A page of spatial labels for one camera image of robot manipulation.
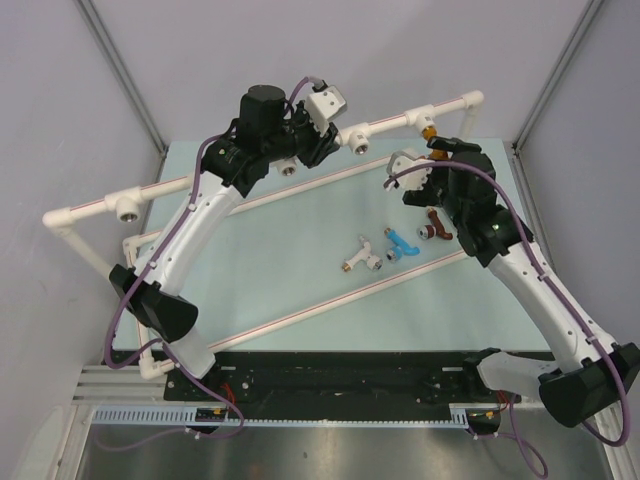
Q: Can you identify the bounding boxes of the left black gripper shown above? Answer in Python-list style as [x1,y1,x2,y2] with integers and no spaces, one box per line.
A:
[265,101,341,171]

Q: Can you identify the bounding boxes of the orange water faucet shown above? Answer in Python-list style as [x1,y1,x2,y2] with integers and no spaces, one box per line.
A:
[422,125,449,161]

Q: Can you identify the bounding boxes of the white PVC pipe frame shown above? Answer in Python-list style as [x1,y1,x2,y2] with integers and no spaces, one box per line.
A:
[42,90,484,379]

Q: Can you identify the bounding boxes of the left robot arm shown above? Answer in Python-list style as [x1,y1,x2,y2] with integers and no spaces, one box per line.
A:
[104,81,346,400]

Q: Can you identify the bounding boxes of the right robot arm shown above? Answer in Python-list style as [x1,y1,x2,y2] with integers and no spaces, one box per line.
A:
[384,136,639,428]

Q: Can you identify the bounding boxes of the brown water faucet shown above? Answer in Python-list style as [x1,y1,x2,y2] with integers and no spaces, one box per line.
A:
[417,208,453,241]

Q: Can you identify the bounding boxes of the blue water faucet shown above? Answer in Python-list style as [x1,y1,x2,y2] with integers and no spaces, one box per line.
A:
[384,227,420,263]

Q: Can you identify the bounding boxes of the white water faucet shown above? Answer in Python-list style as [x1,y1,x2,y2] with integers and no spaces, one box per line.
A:
[342,235,383,272]

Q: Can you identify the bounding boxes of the light blue table mat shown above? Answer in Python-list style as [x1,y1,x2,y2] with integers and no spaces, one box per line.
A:
[182,168,547,351]

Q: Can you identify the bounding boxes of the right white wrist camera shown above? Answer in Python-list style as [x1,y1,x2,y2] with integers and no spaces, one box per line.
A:
[383,149,435,192]

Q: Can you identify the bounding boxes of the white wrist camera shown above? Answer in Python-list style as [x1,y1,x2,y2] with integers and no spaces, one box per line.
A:
[305,85,347,128]
[383,149,435,192]

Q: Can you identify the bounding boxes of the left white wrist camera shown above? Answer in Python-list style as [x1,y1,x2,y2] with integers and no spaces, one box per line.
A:
[305,85,347,128]

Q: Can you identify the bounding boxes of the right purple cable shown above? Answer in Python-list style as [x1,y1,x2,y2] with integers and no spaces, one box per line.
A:
[382,160,632,479]

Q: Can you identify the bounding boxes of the purple cable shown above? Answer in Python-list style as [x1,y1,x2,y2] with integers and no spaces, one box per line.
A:
[92,75,326,444]
[382,160,632,479]

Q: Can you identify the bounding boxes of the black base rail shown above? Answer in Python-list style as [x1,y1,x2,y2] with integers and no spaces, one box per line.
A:
[162,349,526,416]

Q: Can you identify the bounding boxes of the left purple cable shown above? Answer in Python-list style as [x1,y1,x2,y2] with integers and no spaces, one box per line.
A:
[92,75,326,444]

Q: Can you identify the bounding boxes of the white slotted cable duct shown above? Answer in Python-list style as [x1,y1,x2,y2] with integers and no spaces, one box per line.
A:
[92,403,481,429]

